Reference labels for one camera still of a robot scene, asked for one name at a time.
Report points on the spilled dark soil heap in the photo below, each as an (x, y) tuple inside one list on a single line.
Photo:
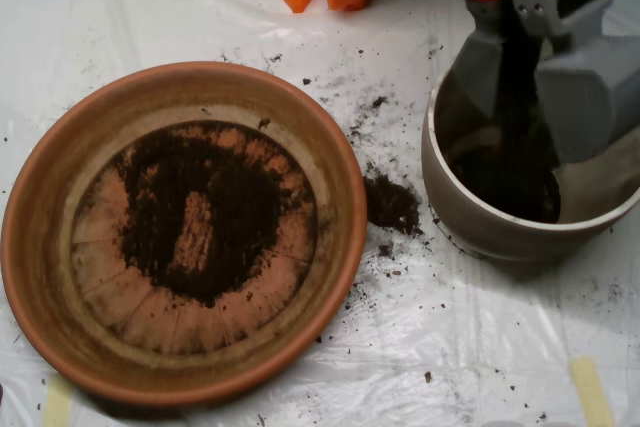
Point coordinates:
[(390, 202)]

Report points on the white ceramic pot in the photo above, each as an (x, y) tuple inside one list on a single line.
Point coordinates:
[(500, 242)]

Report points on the terracotta clay bowl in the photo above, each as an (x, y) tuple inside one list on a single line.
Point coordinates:
[(40, 247)]

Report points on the white plastic sheet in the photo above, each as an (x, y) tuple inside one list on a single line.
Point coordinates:
[(450, 322)]

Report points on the beige masking tape strip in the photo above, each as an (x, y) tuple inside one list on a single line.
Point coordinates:
[(592, 392), (56, 404)]

